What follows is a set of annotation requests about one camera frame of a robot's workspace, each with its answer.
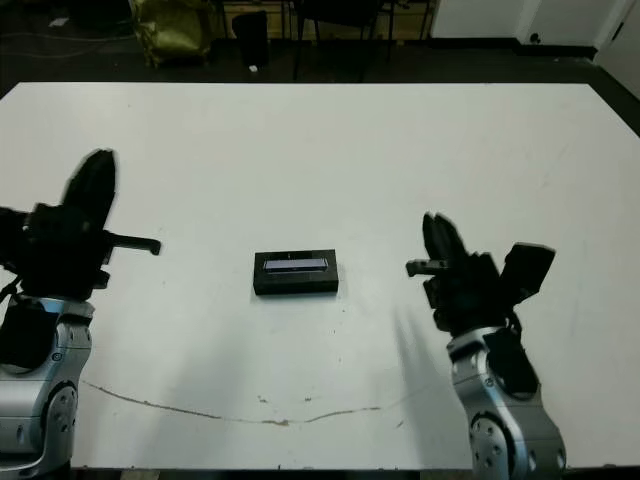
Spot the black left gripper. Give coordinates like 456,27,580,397
19,148,164,301

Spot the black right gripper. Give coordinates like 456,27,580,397
405,212,519,337

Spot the black box lid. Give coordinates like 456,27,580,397
253,247,341,296

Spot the yellow-green bag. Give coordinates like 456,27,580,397
132,0,215,69

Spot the black waste bin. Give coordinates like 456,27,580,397
232,9,271,69

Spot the black chair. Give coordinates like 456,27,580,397
292,0,396,82

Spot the wooden shelf unit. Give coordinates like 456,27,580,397
214,0,444,40

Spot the white door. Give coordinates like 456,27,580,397
593,0,640,99

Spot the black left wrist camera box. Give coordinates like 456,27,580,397
0,205,34,274

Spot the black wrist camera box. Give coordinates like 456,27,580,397
498,243,557,306
0,205,34,274

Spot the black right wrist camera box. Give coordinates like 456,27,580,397
498,243,557,306

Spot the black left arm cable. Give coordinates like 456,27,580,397
0,272,26,306

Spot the thin white floor cable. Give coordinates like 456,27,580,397
0,22,139,60

